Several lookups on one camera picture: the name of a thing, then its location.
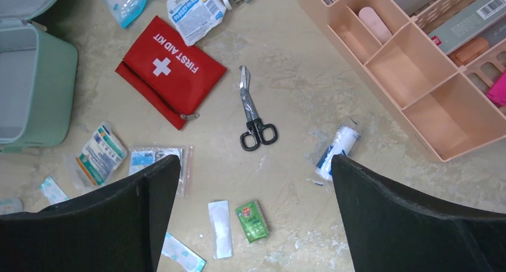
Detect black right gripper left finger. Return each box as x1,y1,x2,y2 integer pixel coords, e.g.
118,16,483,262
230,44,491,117
1,155,181,271

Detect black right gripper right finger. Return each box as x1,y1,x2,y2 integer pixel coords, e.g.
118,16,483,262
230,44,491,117
331,154,505,271

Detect teal dotted bandage strip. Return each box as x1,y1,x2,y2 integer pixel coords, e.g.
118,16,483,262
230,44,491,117
39,177,69,205

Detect white adhesive dressing strip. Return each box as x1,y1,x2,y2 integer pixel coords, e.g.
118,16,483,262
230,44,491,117
208,200,233,259

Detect red first aid pouch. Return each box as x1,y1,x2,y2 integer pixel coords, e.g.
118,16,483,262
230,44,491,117
115,16,227,130

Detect green small medicine box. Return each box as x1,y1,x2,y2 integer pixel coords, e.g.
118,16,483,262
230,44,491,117
235,200,270,243

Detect clear zip bag of pads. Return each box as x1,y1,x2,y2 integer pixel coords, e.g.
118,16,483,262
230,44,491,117
128,145,193,198

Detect green white mask packet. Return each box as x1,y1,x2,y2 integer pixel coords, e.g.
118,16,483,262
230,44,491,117
63,121,128,191

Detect white blue bandage roll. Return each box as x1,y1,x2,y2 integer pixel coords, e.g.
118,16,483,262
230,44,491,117
315,124,360,181

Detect mint green storage case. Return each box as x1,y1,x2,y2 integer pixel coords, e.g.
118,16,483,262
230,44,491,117
1,0,78,153

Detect pink desk organizer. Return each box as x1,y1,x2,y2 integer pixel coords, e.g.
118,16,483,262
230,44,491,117
299,0,505,162

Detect orange item in organizer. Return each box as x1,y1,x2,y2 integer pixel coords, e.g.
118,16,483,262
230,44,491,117
449,37,489,66

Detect pink eraser in organizer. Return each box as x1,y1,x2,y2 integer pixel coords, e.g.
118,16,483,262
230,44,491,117
359,7,393,44

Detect white gauze dressing packet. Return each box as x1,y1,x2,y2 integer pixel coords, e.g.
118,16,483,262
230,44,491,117
166,0,227,47

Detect grey box in organizer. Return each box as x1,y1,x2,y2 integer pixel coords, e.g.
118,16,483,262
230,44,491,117
428,0,505,54

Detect black handled medical scissors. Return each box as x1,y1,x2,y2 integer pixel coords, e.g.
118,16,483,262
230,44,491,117
239,65,279,152

